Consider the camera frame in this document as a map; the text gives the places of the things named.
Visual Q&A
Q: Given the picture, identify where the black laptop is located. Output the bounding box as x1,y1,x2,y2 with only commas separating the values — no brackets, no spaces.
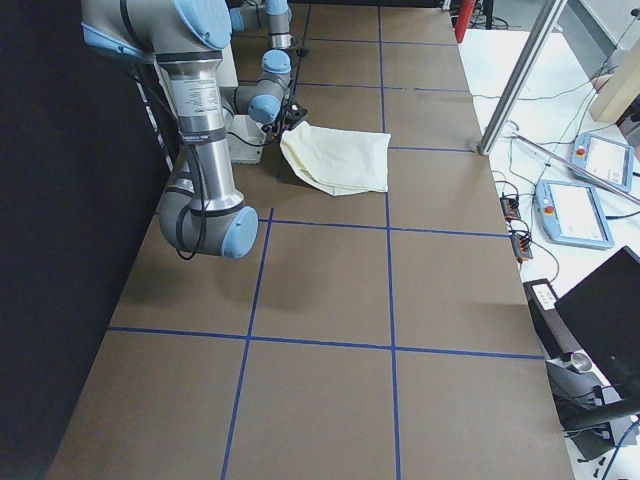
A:
555,246,639,398

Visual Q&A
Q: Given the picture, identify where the near teach pendant tablet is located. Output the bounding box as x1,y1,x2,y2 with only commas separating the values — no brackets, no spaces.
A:
535,180,615,250

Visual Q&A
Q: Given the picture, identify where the aluminium frame post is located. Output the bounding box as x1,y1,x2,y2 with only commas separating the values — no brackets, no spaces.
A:
477,0,567,156

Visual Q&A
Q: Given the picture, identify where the cream long sleeve shirt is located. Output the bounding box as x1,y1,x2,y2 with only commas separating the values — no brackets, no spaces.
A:
280,121,391,196

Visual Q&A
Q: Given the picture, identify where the red cylinder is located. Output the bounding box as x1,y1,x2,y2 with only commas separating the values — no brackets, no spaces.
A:
454,0,476,44

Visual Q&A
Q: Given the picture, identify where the teach pendant tablet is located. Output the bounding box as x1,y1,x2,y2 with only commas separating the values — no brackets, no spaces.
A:
535,180,615,250
571,133,635,193

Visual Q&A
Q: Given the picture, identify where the silver metal cup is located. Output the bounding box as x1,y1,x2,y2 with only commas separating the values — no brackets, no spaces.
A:
559,351,593,374

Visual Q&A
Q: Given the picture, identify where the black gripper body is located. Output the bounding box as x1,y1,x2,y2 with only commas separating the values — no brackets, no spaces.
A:
264,112,291,135

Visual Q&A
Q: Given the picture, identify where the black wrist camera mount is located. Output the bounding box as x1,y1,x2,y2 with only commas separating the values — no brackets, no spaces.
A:
284,102,308,129

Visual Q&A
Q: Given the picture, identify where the black orange adapter far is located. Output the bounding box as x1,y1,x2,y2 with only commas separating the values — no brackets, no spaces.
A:
499,194,521,221

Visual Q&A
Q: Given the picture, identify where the black box with label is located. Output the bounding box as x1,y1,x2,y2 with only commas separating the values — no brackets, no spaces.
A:
523,279,582,359

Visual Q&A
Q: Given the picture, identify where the black orange adapter near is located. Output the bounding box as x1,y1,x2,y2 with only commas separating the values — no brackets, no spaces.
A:
510,230,533,264

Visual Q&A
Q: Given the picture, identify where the wooden board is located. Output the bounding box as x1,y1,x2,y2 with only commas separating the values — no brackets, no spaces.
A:
590,41,639,123

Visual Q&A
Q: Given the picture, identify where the black orange adapter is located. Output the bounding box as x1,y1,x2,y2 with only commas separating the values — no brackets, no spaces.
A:
510,230,533,264
499,194,521,221

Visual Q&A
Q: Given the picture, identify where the far teach pendant tablet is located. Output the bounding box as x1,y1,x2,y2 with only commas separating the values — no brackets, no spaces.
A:
571,133,635,193

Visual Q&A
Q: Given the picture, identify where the reacher grabber stick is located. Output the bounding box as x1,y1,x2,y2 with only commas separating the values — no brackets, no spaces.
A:
511,134,640,206

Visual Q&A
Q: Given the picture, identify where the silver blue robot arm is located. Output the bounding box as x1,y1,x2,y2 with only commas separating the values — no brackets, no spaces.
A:
81,1,291,259
229,0,293,50

